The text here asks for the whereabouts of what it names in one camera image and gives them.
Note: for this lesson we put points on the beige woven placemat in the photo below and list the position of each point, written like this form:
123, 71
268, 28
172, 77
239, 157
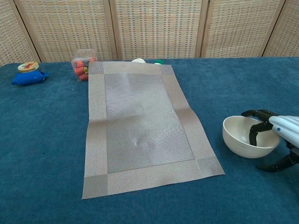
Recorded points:
144, 116

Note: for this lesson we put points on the white mayonnaise squeeze bottle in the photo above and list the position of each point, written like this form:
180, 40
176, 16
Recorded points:
138, 60

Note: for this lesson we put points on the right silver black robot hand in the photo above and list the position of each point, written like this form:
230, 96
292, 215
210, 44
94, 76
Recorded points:
287, 126

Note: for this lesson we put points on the colourful feather shuttlecock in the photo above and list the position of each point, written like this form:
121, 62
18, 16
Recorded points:
159, 62

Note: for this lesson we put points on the small yellow-lid jar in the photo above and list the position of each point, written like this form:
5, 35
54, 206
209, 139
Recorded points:
28, 67

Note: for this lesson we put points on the clear box with orange caps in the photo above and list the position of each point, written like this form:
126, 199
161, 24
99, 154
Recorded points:
80, 66

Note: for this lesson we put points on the blue fish toy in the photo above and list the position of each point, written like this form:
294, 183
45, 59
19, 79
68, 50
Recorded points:
29, 78

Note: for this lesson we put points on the white round bowl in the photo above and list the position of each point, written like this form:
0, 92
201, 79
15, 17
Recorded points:
236, 140

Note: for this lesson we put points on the woven bamboo folding screen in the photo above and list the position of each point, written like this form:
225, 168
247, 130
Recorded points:
158, 28

